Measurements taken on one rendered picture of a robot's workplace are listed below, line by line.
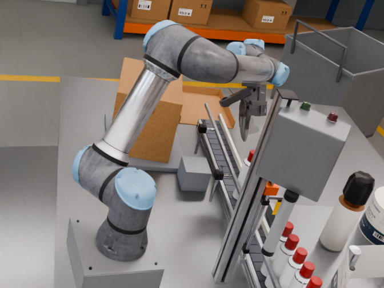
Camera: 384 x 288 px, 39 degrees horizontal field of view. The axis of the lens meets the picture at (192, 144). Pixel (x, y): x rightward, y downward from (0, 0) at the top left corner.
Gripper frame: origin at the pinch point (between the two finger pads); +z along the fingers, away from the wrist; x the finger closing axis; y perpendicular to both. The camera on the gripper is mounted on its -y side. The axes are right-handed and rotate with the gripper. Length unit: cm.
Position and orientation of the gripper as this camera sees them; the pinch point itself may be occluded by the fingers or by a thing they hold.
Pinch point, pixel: (243, 138)
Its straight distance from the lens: 195.5
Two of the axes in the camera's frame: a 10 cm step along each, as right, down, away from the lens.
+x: -2.3, -1.2, 9.7
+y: 9.7, 0.2, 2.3
